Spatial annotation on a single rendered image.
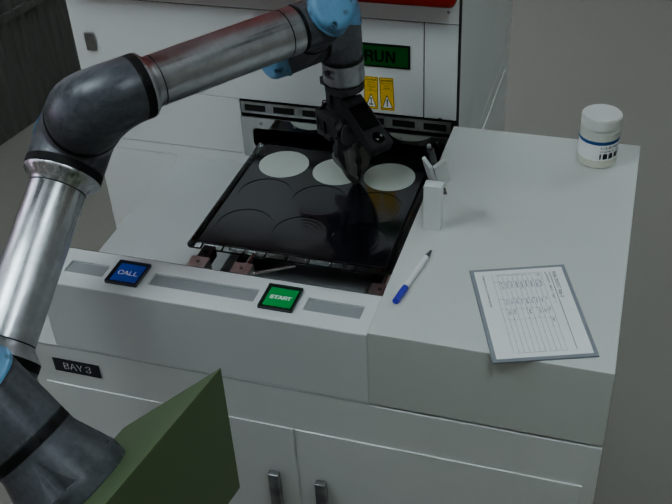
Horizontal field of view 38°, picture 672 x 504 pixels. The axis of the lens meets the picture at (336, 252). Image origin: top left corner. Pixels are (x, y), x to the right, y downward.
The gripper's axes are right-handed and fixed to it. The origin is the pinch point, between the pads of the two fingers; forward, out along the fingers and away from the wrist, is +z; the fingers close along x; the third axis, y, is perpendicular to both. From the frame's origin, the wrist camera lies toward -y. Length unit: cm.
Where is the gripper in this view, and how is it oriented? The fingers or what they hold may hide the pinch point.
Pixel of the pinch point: (358, 179)
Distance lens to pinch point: 184.2
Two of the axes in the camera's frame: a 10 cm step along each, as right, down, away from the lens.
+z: 0.8, 7.9, 6.1
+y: -5.9, -4.5, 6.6
